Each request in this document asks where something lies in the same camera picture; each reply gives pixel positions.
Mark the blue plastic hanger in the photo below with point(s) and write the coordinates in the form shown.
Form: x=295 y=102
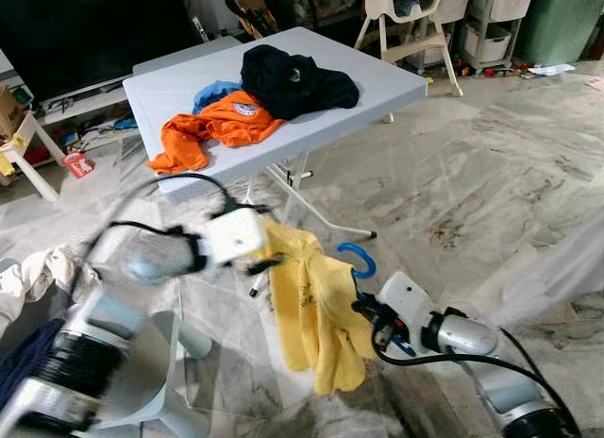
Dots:
x=363 y=259

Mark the yellow shirt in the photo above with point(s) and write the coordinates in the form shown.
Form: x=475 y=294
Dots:
x=316 y=315

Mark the black garment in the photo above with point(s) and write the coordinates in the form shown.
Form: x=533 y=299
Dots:
x=293 y=79

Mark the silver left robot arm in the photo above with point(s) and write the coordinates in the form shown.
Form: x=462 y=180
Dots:
x=104 y=334

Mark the orange shirt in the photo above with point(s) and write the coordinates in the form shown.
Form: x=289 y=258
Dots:
x=226 y=126

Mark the pale grey plastic stool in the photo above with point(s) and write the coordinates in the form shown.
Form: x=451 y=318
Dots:
x=179 y=400

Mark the blue garment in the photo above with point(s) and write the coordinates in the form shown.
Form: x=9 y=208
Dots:
x=215 y=93

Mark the white shirt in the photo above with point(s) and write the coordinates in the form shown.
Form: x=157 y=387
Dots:
x=557 y=268

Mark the grey laundry basket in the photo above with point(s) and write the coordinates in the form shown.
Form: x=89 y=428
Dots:
x=123 y=381

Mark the grey folding table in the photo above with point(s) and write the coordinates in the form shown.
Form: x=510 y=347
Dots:
x=377 y=79

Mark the grey plastic bench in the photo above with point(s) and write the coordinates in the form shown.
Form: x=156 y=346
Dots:
x=179 y=58

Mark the cream white garment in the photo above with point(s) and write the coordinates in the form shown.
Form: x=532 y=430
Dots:
x=38 y=273

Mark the white tv cabinet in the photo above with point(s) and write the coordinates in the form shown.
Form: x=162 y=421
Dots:
x=85 y=117

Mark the black folded stroller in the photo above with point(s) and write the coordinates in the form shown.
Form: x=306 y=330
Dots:
x=264 y=8

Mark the dark navy garment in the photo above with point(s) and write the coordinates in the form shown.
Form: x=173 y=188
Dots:
x=28 y=358

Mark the small white side table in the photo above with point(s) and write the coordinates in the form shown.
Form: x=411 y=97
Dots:
x=24 y=145

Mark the white baby high chair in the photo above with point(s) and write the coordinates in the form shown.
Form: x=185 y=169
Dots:
x=406 y=23

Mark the black television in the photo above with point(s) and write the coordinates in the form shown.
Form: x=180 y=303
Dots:
x=85 y=32

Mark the white paper sheet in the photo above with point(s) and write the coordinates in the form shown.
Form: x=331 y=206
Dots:
x=552 y=70

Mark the grey drawer trolley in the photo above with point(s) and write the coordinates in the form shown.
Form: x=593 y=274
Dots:
x=491 y=23

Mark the green plastic bin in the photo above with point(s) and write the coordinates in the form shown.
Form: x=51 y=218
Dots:
x=562 y=23

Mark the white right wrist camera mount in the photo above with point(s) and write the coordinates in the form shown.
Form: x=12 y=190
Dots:
x=406 y=298

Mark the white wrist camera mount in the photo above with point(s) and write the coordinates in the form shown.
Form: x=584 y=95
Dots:
x=236 y=235
x=406 y=298

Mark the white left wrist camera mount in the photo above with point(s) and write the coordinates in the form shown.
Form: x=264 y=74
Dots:
x=236 y=235

